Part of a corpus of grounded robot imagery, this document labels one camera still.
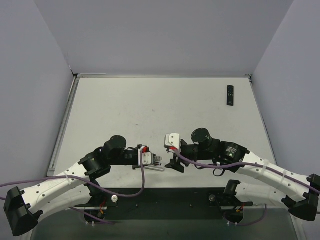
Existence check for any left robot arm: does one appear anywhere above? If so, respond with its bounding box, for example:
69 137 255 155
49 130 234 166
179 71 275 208
3 135 149 237

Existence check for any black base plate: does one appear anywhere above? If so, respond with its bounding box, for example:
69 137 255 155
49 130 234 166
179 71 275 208
83 187 253 221

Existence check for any black remote control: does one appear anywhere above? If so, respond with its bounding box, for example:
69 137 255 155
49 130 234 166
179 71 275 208
226 85 235 106

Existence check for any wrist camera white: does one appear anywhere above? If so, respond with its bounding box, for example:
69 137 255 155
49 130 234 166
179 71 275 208
137 145 155 166
164 133 181 153

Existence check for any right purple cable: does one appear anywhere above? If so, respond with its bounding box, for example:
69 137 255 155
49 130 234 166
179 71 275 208
173 148 320 226

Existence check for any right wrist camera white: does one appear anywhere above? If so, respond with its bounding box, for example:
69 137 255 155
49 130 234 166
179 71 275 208
164 133 181 153

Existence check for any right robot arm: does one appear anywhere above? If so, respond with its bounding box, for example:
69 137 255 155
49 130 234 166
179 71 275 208
164 128 320 222

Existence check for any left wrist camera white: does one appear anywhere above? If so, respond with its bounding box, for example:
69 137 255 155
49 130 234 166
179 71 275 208
137 145 155 166

